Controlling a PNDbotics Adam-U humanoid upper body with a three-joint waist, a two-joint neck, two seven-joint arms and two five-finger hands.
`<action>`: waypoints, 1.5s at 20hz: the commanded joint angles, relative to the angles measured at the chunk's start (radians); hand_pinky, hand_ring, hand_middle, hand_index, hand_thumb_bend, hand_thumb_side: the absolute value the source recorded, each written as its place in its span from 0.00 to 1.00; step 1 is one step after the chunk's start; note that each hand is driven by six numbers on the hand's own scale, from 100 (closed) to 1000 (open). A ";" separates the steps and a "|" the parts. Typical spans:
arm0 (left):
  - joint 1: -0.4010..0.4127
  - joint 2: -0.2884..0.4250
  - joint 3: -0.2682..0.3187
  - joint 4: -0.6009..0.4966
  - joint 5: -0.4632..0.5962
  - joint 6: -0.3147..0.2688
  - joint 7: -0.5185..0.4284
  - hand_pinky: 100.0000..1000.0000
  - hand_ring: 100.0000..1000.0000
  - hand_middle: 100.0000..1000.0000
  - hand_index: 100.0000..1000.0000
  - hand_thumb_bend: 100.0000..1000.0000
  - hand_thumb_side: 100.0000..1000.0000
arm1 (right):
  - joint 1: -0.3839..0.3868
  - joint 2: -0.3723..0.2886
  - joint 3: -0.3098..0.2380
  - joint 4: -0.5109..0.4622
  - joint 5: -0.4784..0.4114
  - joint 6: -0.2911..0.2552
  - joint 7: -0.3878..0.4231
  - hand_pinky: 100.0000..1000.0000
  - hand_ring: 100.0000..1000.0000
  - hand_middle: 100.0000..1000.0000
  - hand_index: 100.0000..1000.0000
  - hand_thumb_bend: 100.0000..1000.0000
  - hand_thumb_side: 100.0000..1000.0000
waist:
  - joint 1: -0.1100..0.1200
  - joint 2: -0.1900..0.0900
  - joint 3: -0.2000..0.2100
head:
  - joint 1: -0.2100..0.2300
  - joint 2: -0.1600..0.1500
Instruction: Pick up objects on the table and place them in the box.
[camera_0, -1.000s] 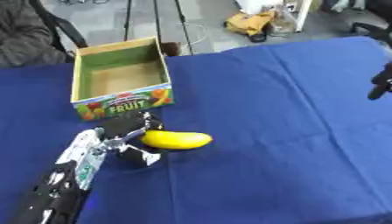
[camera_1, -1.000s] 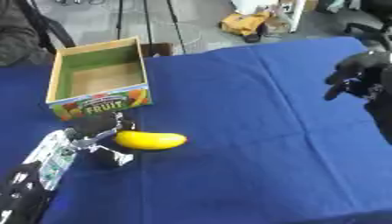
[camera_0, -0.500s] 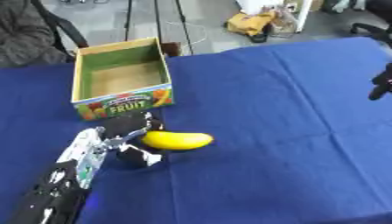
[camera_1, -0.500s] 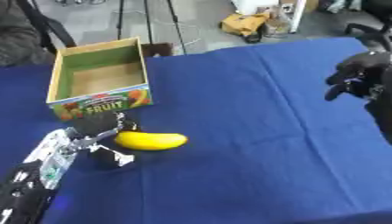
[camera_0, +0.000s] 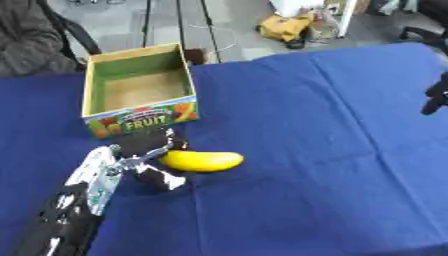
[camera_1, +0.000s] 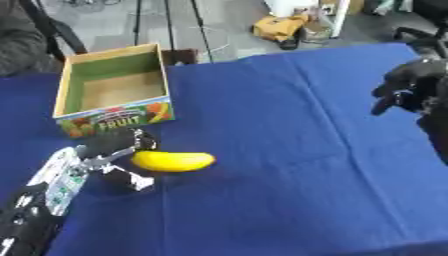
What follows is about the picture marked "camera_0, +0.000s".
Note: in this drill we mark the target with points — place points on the cardboard box with green inside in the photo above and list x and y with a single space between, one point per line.
140 96

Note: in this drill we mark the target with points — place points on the black tripod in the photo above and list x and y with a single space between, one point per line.
178 26

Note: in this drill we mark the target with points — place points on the yellow bag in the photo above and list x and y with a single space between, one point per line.
286 27

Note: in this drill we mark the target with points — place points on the yellow toy banana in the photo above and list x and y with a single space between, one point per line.
204 160

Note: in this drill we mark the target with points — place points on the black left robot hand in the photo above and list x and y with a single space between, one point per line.
143 142

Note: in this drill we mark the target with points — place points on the person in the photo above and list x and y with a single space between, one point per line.
26 40

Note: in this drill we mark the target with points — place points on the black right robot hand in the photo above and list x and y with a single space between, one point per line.
436 96

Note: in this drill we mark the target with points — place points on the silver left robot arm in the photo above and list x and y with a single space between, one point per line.
87 186

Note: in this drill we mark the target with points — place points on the black office chair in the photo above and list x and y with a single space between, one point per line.
426 30

